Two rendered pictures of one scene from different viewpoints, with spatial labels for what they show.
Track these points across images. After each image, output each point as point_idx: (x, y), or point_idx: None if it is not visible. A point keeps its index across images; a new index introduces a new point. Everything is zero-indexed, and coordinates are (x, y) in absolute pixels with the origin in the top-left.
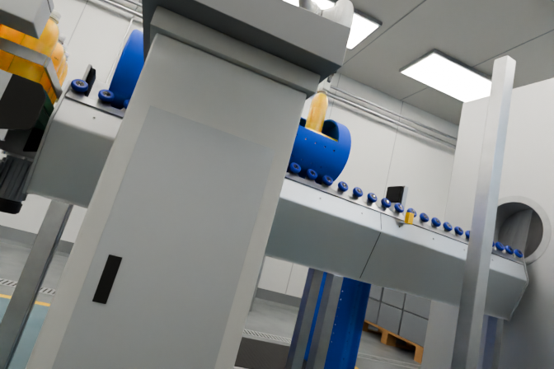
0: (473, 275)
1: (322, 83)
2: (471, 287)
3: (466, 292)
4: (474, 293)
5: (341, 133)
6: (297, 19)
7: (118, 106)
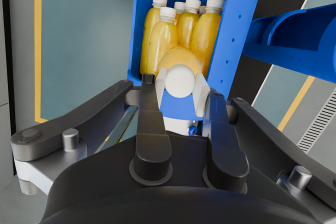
0: (104, 148)
1: (196, 94)
2: (107, 144)
3: (111, 142)
4: (106, 142)
5: (127, 78)
6: None
7: None
